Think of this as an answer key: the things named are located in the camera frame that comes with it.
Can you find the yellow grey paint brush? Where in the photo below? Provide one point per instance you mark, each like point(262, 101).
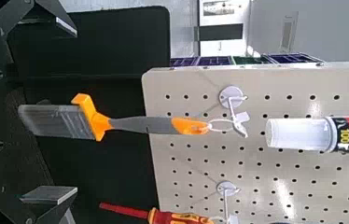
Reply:
point(101, 123)

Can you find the red yellow screwdriver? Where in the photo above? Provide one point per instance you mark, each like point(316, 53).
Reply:
point(163, 215)

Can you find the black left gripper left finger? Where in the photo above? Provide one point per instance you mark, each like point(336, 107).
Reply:
point(48, 195)

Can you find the red white sealant tube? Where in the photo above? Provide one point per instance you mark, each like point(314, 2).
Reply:
point(300, 133)

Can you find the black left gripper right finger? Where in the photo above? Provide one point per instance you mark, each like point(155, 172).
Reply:
point(65, 26)

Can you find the white plastic pegboard hook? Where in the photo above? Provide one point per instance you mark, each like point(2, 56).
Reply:
point(227, 188)
point(231, 96)

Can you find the white cabinet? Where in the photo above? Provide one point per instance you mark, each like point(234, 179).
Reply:
point(222, 46)

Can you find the beige perforated pegboard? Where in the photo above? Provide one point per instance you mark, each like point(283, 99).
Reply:
point(256, 174)

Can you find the green compartment bin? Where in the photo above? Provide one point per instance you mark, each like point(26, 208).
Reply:
point(250, 59)

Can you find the purple compartment bin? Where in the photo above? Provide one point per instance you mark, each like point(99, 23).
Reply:
point(203, 61)
point(294, 58)

